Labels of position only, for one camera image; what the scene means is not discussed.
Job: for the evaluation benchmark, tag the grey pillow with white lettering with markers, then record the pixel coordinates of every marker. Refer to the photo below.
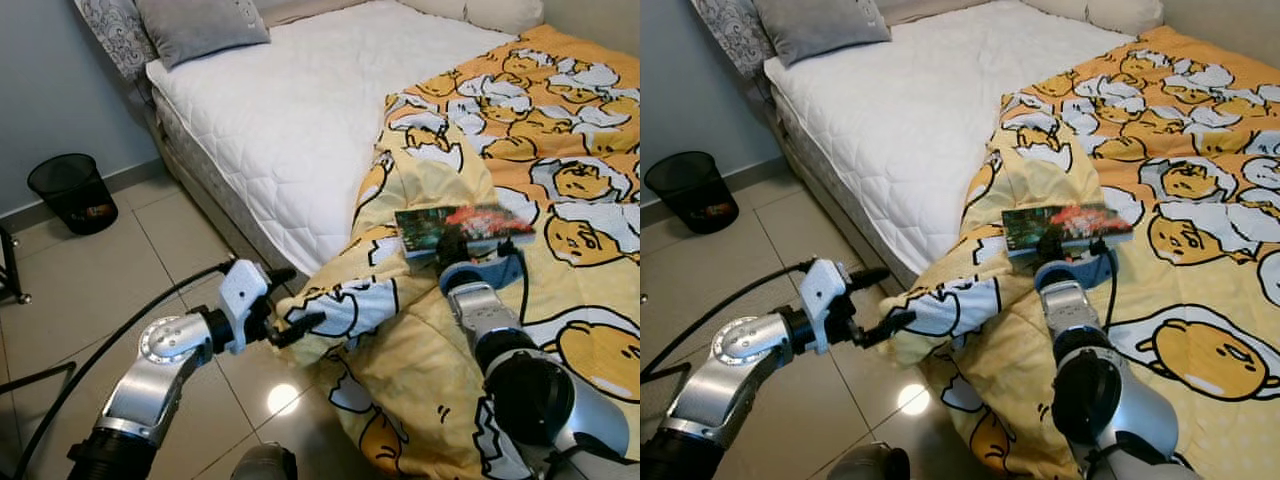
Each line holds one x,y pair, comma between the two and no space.
820,25
200,25

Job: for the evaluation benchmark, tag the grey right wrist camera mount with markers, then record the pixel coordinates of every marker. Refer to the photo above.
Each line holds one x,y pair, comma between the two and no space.
1072,275
480,275

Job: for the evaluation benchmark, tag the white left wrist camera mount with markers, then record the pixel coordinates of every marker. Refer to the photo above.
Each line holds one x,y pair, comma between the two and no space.
243,290
825,290

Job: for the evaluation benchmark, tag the yellow cartoon egg blanket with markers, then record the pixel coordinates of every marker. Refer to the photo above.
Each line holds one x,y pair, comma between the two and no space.
560,100
1180,100

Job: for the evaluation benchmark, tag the grey robot leg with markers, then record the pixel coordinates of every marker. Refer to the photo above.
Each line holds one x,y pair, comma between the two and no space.
868,465
265,465

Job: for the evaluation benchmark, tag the beige pillow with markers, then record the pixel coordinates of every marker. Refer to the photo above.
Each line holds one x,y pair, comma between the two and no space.
1125,15
505,15
430,8
1050,8

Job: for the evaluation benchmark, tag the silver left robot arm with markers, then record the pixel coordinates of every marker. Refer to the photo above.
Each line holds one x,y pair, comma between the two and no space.
720,400
150,390

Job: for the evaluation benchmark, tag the colourful picture book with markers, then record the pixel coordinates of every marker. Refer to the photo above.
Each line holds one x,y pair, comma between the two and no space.
470,222
1070,222

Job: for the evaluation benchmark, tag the black mesh waste bin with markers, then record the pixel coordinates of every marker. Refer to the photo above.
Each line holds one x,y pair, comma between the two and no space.
690,192
70,195

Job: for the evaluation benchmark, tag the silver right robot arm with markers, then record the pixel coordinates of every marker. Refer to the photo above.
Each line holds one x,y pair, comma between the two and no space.
1090,390
520,390

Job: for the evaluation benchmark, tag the white quilted mattress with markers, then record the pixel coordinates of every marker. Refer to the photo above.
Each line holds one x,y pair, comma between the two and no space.
910,120
290,120

